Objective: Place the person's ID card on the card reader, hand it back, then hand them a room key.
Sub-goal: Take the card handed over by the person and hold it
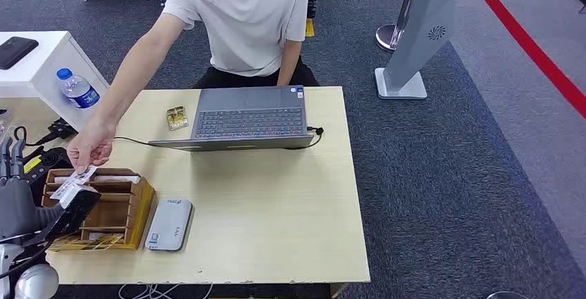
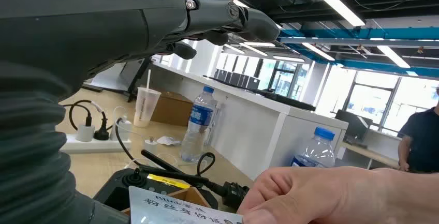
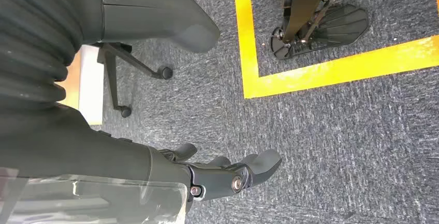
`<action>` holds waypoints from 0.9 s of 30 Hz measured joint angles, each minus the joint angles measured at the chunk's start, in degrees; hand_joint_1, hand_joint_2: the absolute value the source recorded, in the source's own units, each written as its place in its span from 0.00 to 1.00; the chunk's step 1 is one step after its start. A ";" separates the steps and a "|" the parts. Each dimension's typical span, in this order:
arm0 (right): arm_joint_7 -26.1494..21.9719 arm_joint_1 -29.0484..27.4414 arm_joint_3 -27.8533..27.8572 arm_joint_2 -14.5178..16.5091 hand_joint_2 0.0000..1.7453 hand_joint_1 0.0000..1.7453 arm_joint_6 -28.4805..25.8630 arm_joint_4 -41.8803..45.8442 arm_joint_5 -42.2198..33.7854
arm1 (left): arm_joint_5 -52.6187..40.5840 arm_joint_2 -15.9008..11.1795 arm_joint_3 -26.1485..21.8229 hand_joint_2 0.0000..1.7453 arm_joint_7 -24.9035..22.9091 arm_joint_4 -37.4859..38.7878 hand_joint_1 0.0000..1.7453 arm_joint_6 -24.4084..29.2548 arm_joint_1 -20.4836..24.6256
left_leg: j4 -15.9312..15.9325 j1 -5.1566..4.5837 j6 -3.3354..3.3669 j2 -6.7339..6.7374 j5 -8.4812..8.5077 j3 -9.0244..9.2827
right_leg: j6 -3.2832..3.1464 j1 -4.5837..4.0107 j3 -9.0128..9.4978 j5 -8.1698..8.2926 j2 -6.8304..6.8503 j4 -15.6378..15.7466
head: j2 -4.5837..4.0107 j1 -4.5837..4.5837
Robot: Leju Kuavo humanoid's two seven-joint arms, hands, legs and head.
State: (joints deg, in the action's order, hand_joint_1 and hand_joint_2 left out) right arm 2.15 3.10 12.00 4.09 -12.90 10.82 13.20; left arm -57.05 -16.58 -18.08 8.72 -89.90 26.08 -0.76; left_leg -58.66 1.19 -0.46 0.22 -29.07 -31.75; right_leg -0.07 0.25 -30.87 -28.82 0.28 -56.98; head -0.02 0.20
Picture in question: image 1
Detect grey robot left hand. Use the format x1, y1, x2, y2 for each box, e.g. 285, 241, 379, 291
0, 137, 65, 243

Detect person's right hand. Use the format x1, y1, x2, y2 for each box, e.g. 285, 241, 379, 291
66, 120, 117, 174

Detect white ID card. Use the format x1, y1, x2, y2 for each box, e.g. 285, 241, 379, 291
49, 165, 98, 201

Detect wooden card organizer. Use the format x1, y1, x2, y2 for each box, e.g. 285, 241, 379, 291
41, 168, 155, 252

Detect gold key card stack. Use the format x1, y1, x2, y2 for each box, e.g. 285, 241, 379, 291
165, 106, 189, 132

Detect gold key cards in organizer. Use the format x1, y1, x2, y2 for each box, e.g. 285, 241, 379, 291
48, 233, 124, 253

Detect grey white card reader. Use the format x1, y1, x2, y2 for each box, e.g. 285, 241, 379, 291
144, 198, 194, 253

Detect person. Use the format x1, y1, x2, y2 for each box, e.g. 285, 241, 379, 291
66, 0, 321, 175

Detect black power adapter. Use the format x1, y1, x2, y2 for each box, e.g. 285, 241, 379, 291
47, 118, 78, 142

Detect black tablet controller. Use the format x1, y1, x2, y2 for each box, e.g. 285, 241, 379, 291
23, 146, 74, 206

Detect clear water bottle blue label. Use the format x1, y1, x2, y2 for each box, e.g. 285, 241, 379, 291
55, 67, 105, 122

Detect white cabinet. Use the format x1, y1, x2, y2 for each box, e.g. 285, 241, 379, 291
0, 30, 111, 132

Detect black phone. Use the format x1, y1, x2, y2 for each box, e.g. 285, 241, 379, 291
0, 36, 40, 71

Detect grey laptop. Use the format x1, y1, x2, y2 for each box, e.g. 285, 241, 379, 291
147, 85, 316, 153

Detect grey kiosk stand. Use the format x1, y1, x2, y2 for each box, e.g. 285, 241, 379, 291
374, 0, 457, 101

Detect grey round object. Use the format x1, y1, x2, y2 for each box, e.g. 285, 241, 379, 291
486, 291, 531, 299

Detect black laptop cable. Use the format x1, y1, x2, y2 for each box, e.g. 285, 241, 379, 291
112, 126, 325, 151

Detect black power cord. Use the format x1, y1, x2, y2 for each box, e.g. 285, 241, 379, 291
12, 126, 51, 148

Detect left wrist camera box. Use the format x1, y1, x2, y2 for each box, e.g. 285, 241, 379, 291
20, 184, 102, 249

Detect white cables under desk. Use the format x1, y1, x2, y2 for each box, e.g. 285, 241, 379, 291
117, 283, 214, 299

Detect chrome stanchion post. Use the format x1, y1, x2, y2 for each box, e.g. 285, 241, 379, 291
375, 0, 421, 54

